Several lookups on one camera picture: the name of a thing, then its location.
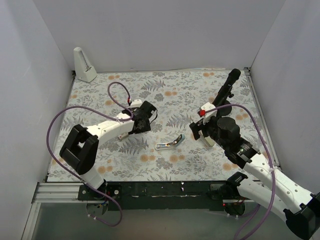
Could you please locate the beige stapler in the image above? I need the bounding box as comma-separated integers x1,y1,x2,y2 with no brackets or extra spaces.
201,136,215,148

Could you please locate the light blue stapler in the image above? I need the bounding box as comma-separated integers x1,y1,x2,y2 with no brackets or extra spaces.
154,134,185,151

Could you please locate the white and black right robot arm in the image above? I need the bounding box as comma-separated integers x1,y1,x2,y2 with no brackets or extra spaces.
189,116,320,240

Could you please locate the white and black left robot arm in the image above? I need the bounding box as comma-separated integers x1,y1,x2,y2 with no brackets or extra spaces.
59,99,157,200

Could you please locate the black microphone stand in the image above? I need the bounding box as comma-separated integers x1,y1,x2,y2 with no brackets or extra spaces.
213,92,234,117

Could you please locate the floral patterned table mat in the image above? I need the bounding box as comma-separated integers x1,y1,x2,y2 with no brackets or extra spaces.
46,68,280,183

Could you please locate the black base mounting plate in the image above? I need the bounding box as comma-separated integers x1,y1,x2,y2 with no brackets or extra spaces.
77,181,246,216

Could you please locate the white metronome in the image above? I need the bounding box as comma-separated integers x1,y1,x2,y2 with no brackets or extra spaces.
73,47,98,83

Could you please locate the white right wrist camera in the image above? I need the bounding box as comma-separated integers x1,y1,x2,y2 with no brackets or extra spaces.
198,102,217,125

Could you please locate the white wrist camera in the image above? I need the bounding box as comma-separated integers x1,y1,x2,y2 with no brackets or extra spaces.
198,102,217,125
129,99,143,109

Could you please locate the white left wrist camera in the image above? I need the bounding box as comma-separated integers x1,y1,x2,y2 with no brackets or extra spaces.
129,99,143,109

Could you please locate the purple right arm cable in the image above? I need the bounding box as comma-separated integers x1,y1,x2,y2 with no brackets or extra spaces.
204,103,277,240

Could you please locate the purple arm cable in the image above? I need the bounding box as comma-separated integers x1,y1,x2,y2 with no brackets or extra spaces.
204,103,277,240
46,81,135,227

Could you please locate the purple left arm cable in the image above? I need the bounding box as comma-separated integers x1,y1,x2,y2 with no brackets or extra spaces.
46,81,135,227

